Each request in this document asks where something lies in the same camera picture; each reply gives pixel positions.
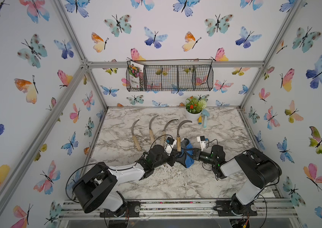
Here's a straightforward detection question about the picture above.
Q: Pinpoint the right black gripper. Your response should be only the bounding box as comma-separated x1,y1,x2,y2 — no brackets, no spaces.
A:
183,149,218,168

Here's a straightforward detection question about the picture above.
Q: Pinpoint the blue grey rag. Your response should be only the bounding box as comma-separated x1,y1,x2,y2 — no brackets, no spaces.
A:
176,138,194,168

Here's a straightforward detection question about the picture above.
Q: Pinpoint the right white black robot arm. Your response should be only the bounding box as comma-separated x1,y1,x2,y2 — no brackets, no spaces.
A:
189,145,282,216

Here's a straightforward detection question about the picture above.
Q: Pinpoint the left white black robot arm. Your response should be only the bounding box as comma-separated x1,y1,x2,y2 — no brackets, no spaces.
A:
72,144,186,217

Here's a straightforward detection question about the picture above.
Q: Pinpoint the white pot with plant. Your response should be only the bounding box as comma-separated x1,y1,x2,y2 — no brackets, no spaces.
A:
185,95,208,122

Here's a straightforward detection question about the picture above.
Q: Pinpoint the seed packet in basket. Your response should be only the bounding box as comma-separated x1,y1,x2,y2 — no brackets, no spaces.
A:
128,61,144,89

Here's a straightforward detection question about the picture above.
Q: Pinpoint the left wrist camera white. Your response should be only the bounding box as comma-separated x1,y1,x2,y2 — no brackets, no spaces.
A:
164,137,177,155

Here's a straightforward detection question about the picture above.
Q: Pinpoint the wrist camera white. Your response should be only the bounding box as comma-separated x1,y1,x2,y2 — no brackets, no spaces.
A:
197,136,209,151
164,137,177,155

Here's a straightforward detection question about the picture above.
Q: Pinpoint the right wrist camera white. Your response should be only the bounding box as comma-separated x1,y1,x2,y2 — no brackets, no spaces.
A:
197,136,209,151

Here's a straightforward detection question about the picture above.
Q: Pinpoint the black wire wall basket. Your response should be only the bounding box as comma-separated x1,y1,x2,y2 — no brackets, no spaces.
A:
126,59,214,92

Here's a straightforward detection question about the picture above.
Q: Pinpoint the aluminium front rail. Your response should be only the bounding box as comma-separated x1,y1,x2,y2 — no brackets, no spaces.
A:
58,199,298,220

